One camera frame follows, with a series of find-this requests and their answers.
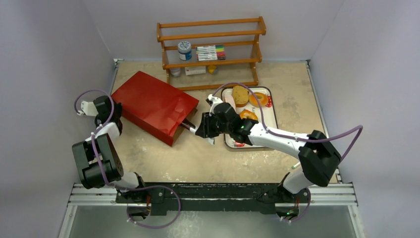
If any red paper bag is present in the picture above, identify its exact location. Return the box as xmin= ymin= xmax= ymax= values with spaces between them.
xmin=111 ymin=71 xmax=199 ymax=146

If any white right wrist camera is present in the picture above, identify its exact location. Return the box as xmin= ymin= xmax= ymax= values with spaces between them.
xmin=206 ymin=94 xmax=224 ymax=114

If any orange wooden shelf rack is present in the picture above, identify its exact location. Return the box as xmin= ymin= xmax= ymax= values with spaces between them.
xmin=156 ymin=16 xmax=266 ymax=86

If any glazed orange fake pretzel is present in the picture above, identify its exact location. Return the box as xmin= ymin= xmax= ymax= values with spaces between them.
xmin=239 ymin=110 xmax=258 ymax=121

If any green cap white marker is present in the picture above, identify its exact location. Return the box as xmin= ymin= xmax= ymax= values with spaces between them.
xmin=291 ymin=162 xmax=301 ymax=170

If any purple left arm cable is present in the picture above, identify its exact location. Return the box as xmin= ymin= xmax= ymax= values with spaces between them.
xmin=74 ymin=89 xmax=139 ymax=191

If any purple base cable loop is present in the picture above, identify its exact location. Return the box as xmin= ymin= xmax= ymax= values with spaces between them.
xmin=126 ymin=185 xmax=182 ymax=230

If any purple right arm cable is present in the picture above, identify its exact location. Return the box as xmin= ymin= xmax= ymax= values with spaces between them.
xmin=211 ymin=82 xmax=364 ymax=224

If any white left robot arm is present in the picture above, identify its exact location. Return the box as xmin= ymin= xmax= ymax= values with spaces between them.
xmin=72 ymin=96 xmax=148 ymax=203

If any small white box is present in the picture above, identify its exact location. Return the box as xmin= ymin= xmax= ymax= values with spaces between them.
xmin=184 ymin=66 xmax=206 ymax=76

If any pack of coloured markers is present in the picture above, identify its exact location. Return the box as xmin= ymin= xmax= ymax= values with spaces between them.
xmin=196 ymin=45 xmax=226 ymax=61

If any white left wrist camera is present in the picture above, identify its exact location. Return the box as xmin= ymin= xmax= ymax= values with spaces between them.
xmin=76 ymin=101 xmax=99 ymax=117

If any small white bottle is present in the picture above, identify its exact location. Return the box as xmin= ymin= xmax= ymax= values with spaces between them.
xmin=169 ymin=67 xmax=181 ymax=77

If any orange fake donut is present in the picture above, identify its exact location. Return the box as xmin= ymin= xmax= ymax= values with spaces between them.
xmin=249 ymin=92 xmax=269 ymax=108

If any small yellow cube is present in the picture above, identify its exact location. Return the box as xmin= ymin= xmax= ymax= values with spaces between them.
xmin=208 ymin=65 xmax=218 ymax=74

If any strawberry print white tray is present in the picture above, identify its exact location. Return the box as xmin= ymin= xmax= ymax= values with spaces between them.
xmin=223 ymin=87 xmax=278 ymax=151

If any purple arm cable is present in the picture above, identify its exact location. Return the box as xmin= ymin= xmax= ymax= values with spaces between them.
xmin=74 ymin=89 xmax=139 ymax=191
xmin=211 ymin=82 xmax=364 ymax=224

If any yellow fake bread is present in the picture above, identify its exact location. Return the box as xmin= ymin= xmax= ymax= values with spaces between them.
xmin=231 ymin=86 xmax=249 ymax=108

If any blue label white jar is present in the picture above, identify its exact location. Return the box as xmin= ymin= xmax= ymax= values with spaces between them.
xmin=177 ymin=41 xmax=192 ymax=61

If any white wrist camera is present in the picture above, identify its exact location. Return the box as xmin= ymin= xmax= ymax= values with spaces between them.
xmin=206 ymin=94 xmax=224 ymax=114
xmin=76 ymin=101 xmax=99 ymax=117

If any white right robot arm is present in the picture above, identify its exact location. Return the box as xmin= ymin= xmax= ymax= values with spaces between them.
xmin=194 ymin=103 xmax=342 ymax=202

